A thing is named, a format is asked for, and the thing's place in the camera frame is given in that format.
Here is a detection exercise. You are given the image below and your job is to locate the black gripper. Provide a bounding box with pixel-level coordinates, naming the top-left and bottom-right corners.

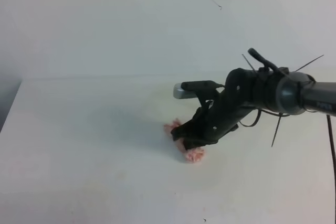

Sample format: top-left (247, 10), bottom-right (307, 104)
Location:
top-left (170, 68), bottom-right (256, 151)

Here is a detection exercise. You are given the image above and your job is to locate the pink white rag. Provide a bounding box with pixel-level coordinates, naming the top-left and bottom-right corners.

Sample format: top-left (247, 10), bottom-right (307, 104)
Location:
top-left (163, 119), bottom-right (205, 163)

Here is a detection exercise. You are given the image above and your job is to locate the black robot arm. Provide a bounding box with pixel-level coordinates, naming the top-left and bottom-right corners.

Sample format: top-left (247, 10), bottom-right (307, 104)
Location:
top-left (171, 48), bottom-right (335, 150)

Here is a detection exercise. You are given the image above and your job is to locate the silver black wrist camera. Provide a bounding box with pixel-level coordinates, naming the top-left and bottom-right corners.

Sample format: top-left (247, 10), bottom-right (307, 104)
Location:
top-left (173, 80), bottom-right (225, 108)

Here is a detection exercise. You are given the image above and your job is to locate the black cable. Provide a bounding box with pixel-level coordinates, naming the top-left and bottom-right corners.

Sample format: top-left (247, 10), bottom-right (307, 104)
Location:
top-left (326, 115), bottom-right (336, 204)

